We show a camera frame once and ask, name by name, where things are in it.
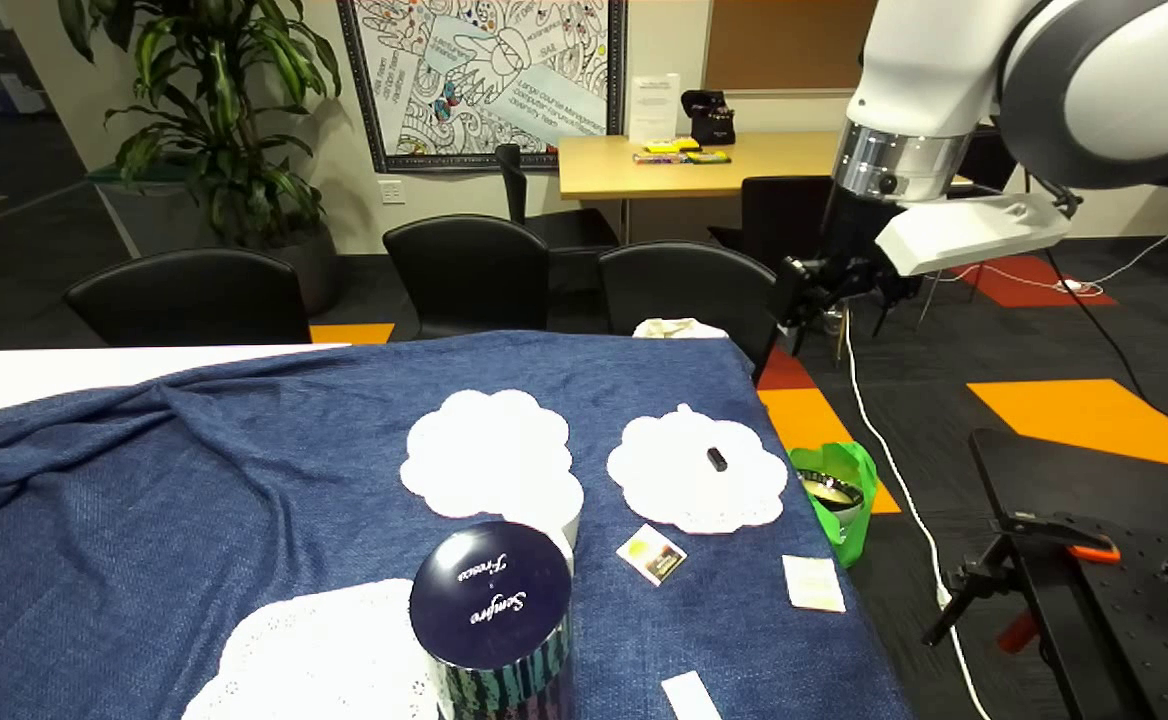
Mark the black desk device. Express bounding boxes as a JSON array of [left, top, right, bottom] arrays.
[[676, 84, 744, 148]]

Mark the purple striped cylindrical canister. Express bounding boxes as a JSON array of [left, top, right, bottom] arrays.
[[404, 515, 579, 720]]

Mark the framed drawing poster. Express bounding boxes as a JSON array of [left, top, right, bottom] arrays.
[[332, 0, 632, 182]]

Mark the grey plant pot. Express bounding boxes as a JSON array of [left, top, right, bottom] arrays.
[[269, 218, 344, 322]]

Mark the yellow tea bag packet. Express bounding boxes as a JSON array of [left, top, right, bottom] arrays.
[[612, 522, 693, 594]]

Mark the white paper doily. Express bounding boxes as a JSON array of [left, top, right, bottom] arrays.
[[605, 401, 792, 539], [396, 385, 586, 533], [174, 574, 444, 720]]

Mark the yellow item on desk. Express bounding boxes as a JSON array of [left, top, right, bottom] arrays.
[[632, 131, 734, 168]]

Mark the black office chair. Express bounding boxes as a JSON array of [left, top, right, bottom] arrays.
[[381, 212, 555, 339], [63, 246, 314, 348], [593, 239, 782, 376]]

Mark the wooden desk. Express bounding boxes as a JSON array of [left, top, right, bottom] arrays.
[[550, 127, 855, 250]]

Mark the black floor cable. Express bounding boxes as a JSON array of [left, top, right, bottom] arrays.
[[1035, 237, 1159, 414]]

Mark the black metal base plate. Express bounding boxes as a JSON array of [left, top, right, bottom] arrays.
[[965, 426, 1165, 720]]

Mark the white floor cable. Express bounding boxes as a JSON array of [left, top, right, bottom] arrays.
[[831, 303, 994, 720]]

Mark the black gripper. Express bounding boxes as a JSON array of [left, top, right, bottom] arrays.
[[774, 186, 924, 356]]

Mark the white crumpled bag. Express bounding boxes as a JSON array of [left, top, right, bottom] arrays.
[[628, 313, 730, 345]]

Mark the green leafy plant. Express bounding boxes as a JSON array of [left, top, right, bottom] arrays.
[[52, 0, 348, 253]]

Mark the blue fabric cloth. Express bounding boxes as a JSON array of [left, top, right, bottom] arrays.
[[0, 328, 916, 720]]

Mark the brown cork board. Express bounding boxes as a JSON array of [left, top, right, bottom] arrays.
[[699, 0, 880, 96]]

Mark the white paper sheet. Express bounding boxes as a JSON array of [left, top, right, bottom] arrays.
[[628, 69, 683, 144]]

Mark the white paper square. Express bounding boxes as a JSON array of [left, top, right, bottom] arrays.
[[780, 554, 853, 620], [656, 667, 729, 720]]

